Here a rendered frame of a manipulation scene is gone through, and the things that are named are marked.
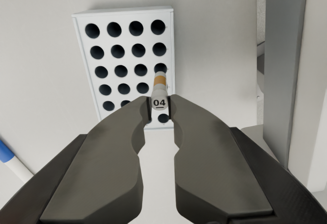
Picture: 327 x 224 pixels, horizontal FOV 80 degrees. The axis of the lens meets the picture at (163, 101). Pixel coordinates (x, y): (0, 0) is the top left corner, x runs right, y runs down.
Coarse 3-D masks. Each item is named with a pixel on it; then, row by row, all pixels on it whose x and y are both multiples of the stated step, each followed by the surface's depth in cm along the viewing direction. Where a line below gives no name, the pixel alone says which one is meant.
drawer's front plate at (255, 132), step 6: (252, 126) 19; (258, 126) 19; (246, 132) 19; (252, 132) 18; (258, 132) 18; (252, 138) 18; (258, 138) 18; (258, 144) 17; (264, 144) 17; (264, 150) 16; (270, 150) 16; (312, 192) 13; (318, 192) 13; (324, 192) 12; (318, 198) 12; (324, 198) 12; (324, 204) 12
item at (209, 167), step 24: (168, 96) 12; (192, 120) 9; (216, 120) 9; (192, 144) 8; (216, 144) 8; (192, 168) 7; (216, 168) 7; (240, 168) 7; (192, 192) 6; (216, 192) 6; (240, 192) 6; (192, 216) 7; (216, 216) 6; (240, 216) 6
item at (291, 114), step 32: (288, 0) 10; (320, 0) 8; (288, 32) 10; (320, 32) 9; (288, 64) 11; (320, 64) 9; (288, 96) 12; (320, 96) 9; (288, 128) 13; (320, 128) 10; (288, 160) 14; (320, 160) 11
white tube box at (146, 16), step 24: (96, 24) 17; (120, 24) 17; (144, 24) 17; (168, 24) 17; (96, 48) 20; (120, 48) 21; (144, 48) 21; (168, 48) 18; (96, 72) 19; (120, 72) 20; (144, 72) 20; (168, 72) 19; (96, 96) 20; (120, 96) 20; (168, 120) 22
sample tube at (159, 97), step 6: (162, 72) 16; (156, 78) 15; (162, 78) 15; (156, 84) 14; (162, 84) 14; (156, 90) 13; (162, 90) 13; (156, 96) 13; (162, 96) 13; (156, 102) 13; (162, 102) 13; (156, 108) 13; (162, 108) 13
